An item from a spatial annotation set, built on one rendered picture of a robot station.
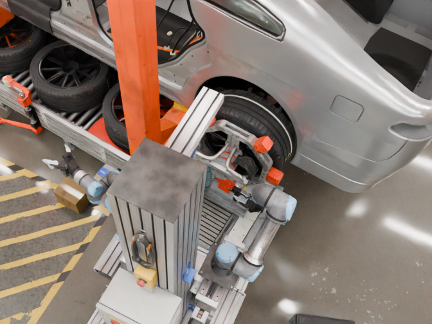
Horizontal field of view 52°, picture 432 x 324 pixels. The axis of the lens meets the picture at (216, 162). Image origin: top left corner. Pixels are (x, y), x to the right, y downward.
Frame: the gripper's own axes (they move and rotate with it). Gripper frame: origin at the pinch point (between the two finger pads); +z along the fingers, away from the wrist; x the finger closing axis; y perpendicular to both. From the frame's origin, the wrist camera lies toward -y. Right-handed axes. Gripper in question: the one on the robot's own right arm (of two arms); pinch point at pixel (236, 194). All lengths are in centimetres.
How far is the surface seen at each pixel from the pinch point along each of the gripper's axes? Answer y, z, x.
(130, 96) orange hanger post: 52, 73, 6
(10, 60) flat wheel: -39, 231, -27
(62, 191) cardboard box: -65, 127, 38
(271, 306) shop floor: -83, -54, 24
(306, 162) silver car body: 2, -28, -46
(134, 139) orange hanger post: 9, 74, 6
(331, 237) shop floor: -83, -71, -51
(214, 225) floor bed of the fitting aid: -77, 14, -6
